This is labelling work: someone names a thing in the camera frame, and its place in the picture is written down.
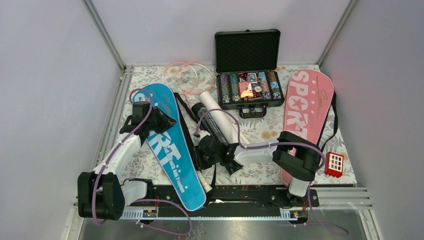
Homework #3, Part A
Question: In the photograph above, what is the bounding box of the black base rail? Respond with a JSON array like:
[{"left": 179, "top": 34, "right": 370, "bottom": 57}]
[{"left": 125, "top": 185, "right": 320, "bottom": 217}]

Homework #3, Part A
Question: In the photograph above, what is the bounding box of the white cardboard tube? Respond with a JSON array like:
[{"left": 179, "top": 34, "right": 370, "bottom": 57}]
[{"left": 199, "top": 91, "right": 250, "bottom": 146}]

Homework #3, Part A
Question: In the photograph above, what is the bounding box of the aluminium slotted rail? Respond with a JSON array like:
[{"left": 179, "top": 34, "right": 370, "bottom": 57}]
[{"left": 120, "top": 208, "right": 308, "bottom": 221}]

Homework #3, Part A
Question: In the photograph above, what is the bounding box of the blue badminton racket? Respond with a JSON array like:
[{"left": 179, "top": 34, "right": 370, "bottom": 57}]
[{"left": 196, "top": 170, "right": 213, "bottom": 193}]

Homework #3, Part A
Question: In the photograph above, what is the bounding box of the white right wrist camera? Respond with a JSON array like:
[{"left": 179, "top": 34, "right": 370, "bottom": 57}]
[{"left": 196, "top": 130, "right": 211, "bottom": 140}]

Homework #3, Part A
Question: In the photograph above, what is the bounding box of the black shuttlecock tube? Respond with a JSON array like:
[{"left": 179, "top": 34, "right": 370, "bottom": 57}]
[{"left": 191, "top": 102, "right": 228, "bottom": 145}]

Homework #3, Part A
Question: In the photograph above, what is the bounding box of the blue racket cover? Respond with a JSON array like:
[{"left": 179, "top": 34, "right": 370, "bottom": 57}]
[{"left": 137, "top": 83, "right": 207, "bottom": 212}]

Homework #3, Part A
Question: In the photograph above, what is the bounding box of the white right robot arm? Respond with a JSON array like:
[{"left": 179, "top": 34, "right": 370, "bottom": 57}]
[{"left": 193, "top": 131, "right": 325, "bottom": 206}]

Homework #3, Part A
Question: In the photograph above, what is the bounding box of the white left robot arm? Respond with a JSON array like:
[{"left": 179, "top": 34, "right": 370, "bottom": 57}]
[{"left": 77, "top": 101, "right": 177, "bottom": 221}]

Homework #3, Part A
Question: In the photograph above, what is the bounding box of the pink racket cover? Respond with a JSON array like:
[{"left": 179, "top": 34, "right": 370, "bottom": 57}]
[{"left": 280, "top": 68, "right": 335, "bottom": 187}]

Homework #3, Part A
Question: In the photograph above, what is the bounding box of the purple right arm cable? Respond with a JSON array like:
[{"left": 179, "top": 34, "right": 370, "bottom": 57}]
[{"left": 195, "top": 108, "right": 327, "bottom": 173}]

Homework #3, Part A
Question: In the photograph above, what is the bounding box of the black poker chip case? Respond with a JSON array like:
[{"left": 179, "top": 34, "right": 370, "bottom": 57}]
[{"left": 214, "top": 29, "right": 285, "bottom": 119}]

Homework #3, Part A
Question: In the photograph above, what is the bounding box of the red grid block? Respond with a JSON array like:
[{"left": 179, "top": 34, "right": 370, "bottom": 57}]
[{"left": 324, "top": 151, "right": 344, "bottom": 178}]

